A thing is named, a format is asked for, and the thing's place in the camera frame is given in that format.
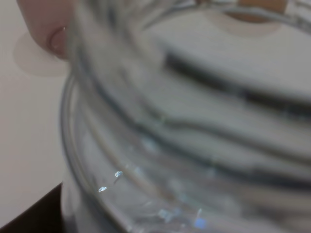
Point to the brown translucent cup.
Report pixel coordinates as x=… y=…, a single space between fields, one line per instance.
x=251 y=11

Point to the pink translucent cup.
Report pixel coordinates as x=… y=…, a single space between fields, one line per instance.
x=47 y=21

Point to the clear plastic water bottle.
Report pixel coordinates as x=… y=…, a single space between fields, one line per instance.
x=177 y=118

